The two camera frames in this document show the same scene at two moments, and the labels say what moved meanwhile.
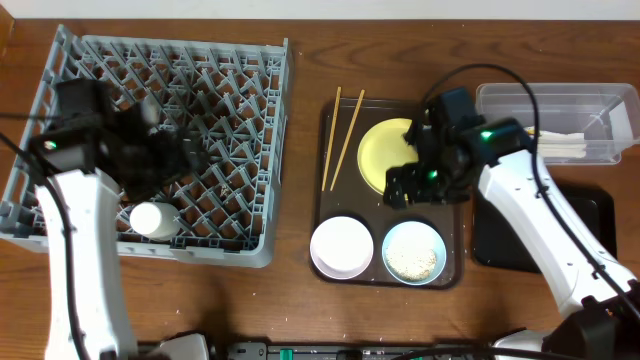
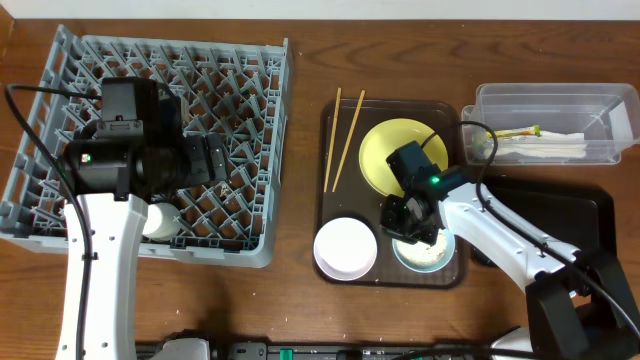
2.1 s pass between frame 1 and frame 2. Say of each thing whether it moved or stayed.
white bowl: stayed
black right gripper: moved
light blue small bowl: moved
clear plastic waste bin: stayed
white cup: stayed
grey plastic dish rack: stayed
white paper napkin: stayed
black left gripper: moved
